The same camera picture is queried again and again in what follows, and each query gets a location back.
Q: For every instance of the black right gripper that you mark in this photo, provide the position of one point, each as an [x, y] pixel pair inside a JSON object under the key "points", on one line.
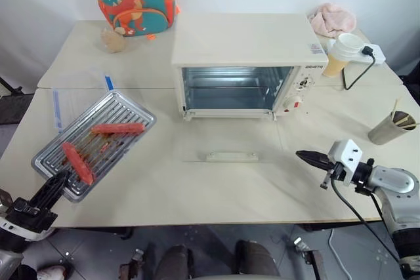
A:
{"points": [[334, 172]]}

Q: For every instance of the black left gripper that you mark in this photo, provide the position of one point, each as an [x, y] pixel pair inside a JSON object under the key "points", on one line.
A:
{"points": [[31, 214]]}

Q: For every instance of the ribbed metal baking tray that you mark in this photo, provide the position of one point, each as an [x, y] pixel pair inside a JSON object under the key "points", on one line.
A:
{"points": [[108, 112]]}

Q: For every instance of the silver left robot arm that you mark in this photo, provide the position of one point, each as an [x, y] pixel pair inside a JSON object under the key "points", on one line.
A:
{"points": [[8, 253]]}

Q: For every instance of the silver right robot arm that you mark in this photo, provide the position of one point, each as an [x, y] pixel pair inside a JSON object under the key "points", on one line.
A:
{"points": [[395, 181]]}

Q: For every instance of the red sausage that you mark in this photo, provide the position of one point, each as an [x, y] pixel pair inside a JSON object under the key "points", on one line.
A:
{"points": [[77, 162], [118, 128]]}

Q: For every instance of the cream toaster oven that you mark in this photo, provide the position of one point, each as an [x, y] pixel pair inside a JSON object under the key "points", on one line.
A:
{"points": [[236, 40]]}

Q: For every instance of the steel cup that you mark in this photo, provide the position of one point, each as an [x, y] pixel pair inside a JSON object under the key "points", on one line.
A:
{"points": [[385, 132]]}

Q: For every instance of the white pink shoe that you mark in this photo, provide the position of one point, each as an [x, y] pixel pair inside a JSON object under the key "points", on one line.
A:
{"points": [[50, 273]]}

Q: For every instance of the clear zip bag blue strip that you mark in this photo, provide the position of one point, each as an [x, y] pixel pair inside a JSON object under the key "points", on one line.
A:
{"points": [[57, 109]]}

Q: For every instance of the table caster wheel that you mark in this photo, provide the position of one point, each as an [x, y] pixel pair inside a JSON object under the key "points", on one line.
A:
{"points": [[306, 253], [133, 265]]}

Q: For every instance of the wooden skewer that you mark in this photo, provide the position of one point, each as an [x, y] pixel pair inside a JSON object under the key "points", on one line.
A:
{"points": [[396, 108], [403, 120], [410, 125]]}

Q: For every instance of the dark rounded shape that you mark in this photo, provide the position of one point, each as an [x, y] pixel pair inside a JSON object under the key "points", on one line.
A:
{"points": [[175, 263], [257, 262]]}

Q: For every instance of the paper cup with white lid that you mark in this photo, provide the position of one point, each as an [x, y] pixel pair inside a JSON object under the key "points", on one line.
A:
{"points": [[348, 45]]}

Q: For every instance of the white power strip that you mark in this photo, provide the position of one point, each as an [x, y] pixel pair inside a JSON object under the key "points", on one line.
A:
{"points": [[377, 53]]}

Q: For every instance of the pink towel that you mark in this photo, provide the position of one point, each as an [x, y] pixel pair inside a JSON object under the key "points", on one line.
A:
{"points": [[334, 19]]}

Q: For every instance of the beige round ball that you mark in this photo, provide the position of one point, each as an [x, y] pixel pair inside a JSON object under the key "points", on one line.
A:
{"points": [[113, 42]]}

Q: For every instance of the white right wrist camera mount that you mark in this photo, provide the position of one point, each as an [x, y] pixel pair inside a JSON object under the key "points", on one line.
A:
{"points": [[346, 158]]}

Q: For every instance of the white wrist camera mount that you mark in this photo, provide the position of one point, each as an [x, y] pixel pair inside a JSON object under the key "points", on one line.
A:
{"points": [[19, 231], [346, 158]]}

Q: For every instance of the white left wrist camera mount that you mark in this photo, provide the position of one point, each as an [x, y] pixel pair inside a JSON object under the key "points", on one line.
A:
{"points": [[19, 231]]}

